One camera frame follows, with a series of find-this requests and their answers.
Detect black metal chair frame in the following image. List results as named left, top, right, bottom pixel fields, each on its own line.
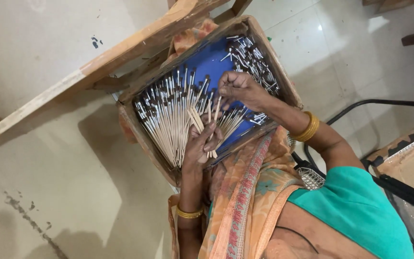
left=291, top=99, right=414, bottom=259

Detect gold bangles on left wrist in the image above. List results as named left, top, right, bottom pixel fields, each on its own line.
left=176, top=203, right=205, bottom=219

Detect person's left hand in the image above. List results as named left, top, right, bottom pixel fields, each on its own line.
left=182, top=120, right=225, bottom=172

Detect orange floral saree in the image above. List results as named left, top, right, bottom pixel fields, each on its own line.
left=167, top=126, right=305, bottom=259

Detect thin black cord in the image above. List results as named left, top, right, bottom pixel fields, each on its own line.
left=275, top=225, right=320, bottom=255

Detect wooden frame furniture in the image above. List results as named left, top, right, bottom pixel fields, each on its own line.
left=0, top=0, right=254, bottom=152

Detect single wooden brush stick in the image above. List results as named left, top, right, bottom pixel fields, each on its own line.
left=212, top=96, right=223, bottom=124

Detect gold bangles on wrist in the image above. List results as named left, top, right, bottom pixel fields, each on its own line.
left=176, top=203, right=205, bottom=219
left=289, top=111, right=321, bottom=143

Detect gold bangles on right wrist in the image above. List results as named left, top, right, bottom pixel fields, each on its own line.
left=289, top=111, right=321, bottom=143

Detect orange patterned cloth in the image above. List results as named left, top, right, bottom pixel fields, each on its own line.
left=170, top=19, right=220, bottom=62

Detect teal blouse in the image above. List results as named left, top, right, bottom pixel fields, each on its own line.
left=287, top=165, right=414, bottom=259

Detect bundle of wooden sticks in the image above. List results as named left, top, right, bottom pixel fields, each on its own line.
left=187, top=105, right=219, bottom=159

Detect blue lining sheet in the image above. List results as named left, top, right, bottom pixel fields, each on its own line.
left=176, top=37, right=267, bottom=153

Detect person's right hand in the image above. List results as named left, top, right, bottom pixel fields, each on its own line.
left=217, top=71, right=271, bottom=113

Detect worn cardboard tray box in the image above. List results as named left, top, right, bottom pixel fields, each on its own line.
left=116, top=14, right=304, bottom=188

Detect pile of finished small brushes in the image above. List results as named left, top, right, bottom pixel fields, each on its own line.
left=133, top=66, right=251, bottom=170

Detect pile of metal ferrules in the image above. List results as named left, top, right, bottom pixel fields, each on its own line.
left=220, top=35, right=280, bottom=97

